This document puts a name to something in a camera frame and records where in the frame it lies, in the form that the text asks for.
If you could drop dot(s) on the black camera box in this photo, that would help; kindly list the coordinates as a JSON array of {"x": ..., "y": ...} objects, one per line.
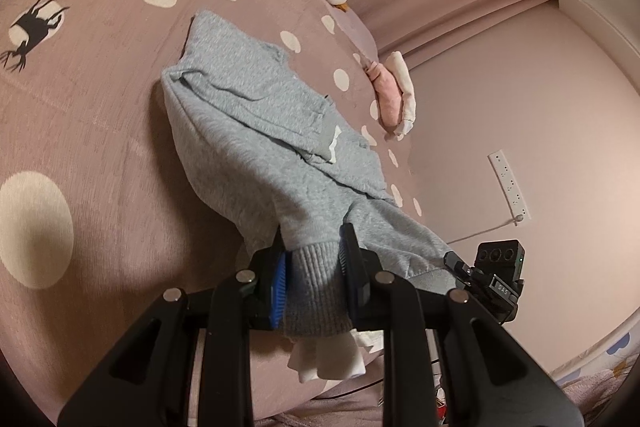
[{"x": 503, "y": 258}]

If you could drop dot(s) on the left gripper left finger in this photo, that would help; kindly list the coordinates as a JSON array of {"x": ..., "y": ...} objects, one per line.
[{"x": 185, "y": 342}]

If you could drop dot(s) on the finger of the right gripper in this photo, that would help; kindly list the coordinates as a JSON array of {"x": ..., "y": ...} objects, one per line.
[{"x": 454, "y": 264}]

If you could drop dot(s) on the pink polka dot bedspread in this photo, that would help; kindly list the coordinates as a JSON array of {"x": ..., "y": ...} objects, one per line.
[{"x": 97, "y": 216}]

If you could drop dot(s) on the white wall power strip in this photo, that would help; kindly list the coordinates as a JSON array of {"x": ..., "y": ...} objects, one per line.
[{"x": 511, "y": 190}]

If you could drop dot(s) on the folded pink garment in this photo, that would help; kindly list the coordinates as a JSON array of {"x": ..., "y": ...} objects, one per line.
[{"x": 388, "y": 94}]

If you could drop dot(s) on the folded cream white garment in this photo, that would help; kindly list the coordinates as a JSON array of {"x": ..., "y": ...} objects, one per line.
[{"x": 397, "y": 65}]

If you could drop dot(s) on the grey New York sweatshirt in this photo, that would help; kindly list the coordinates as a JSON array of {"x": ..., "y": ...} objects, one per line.
[{"x": 274, "y": 157}]

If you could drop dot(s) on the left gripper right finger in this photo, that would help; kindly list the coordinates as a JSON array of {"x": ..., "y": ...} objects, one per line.
[{"x": 488, "y": 378}]

